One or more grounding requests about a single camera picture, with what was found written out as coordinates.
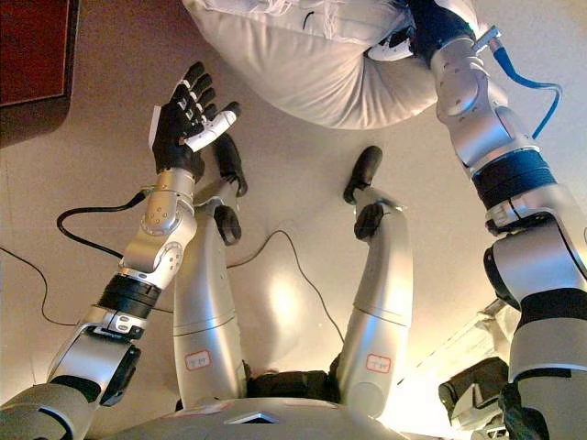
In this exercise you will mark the white fringed throw pillow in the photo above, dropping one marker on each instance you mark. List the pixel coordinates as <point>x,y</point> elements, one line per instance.
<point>293,69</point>

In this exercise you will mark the silver left robot leg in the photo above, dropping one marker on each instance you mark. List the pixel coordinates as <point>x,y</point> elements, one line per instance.
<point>202,298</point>

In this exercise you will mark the black device with white panel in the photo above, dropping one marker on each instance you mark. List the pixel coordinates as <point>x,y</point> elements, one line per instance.
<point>472,389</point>

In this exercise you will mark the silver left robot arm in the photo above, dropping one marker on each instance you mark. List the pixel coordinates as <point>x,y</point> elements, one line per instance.
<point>156,243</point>

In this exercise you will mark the brown wooden wardrobe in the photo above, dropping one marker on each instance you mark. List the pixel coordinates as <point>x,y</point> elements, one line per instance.
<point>32,50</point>

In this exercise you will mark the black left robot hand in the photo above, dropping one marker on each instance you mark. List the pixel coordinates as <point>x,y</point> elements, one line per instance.
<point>176,128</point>

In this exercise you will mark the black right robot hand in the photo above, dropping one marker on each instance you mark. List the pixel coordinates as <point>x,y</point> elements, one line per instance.
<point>440,27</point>

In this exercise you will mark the silver robot leg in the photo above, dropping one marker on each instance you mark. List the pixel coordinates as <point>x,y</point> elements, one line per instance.
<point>380,298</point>
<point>202,298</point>

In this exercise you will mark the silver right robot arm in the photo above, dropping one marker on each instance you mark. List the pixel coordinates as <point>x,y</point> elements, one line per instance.
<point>527,256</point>

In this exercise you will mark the silver right robot leg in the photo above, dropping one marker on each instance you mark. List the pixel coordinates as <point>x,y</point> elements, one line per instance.
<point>380,298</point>

